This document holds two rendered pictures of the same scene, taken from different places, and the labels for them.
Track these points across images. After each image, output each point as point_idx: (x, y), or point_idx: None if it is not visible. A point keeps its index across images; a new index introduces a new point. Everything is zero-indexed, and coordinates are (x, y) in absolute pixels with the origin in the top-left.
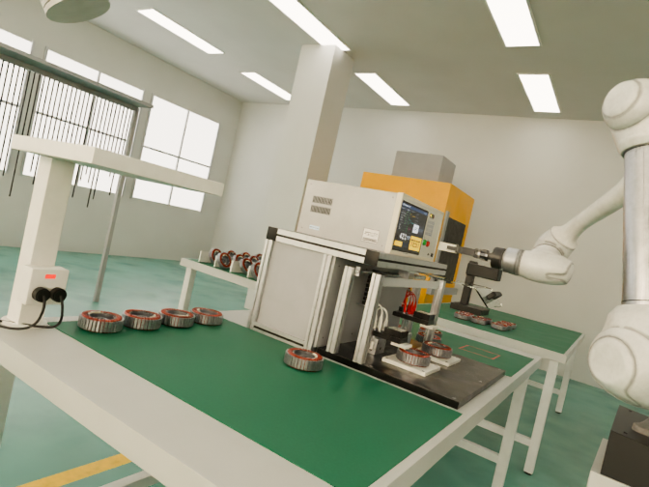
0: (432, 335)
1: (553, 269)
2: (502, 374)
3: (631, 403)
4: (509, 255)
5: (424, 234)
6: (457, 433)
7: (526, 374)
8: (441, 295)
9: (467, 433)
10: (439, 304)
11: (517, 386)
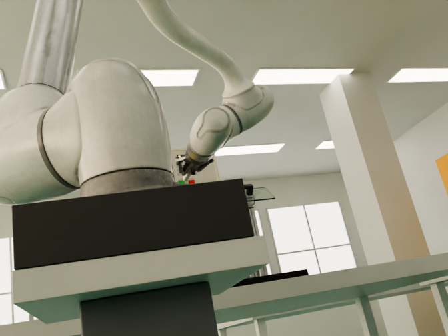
0: (261, 273)
1: (196, 126)
2: (291, 273)
3: (6, 201)
4: (187, 143)
5: (176, 175)
6: (18, 329)
7: (408, 267)
8: (252, 224)
9: (78, 334)
10: (257, 235)
11: (349, 285)
